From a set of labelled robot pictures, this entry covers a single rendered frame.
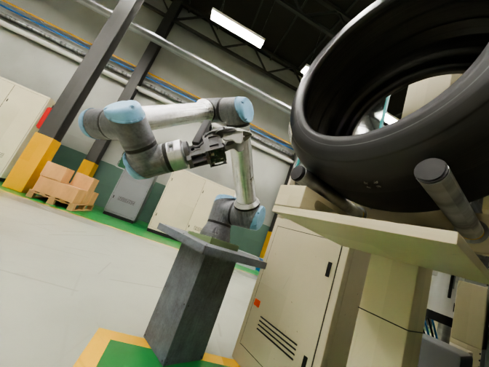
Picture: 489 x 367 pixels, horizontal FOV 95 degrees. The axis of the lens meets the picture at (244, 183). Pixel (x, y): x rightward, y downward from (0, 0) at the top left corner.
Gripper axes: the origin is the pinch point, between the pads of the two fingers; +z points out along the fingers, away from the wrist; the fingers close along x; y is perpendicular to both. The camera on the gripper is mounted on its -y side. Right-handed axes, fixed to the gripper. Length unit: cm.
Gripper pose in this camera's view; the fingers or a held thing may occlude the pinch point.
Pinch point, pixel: (247, 133)
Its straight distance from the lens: 73.1
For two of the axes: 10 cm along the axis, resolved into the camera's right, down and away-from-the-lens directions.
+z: 9.6, -2.6, 0.8
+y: 2.5, 7.6, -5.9
